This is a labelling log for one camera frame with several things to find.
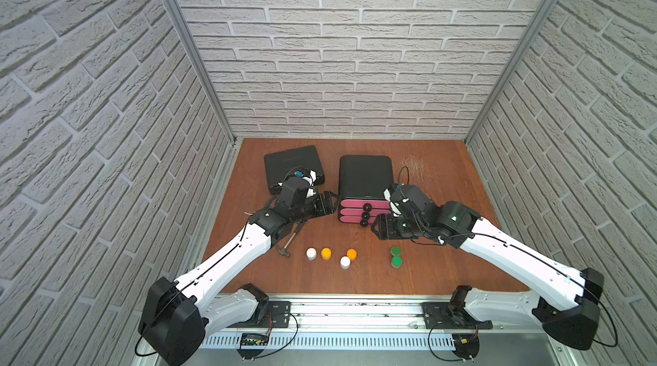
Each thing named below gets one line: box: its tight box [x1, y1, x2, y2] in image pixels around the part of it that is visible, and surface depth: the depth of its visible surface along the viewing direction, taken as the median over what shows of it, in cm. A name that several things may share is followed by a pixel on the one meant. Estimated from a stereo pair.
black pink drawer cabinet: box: [337, 154, 395, 227], surface depth 88 cm
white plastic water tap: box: [295, 169, 318, 200], surface depth 72 cm
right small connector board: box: [451, 333, 480, 361], surface depth 72 cm
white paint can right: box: [339, 255, 351, 271], surface depth 83 cm
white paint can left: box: [306, 247, 317, 261], surface depth 85 cm
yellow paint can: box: [320, 247, 332, 261], surface depth 86 cm
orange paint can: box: [346, 247, 358, 263], surface depth 85 cm
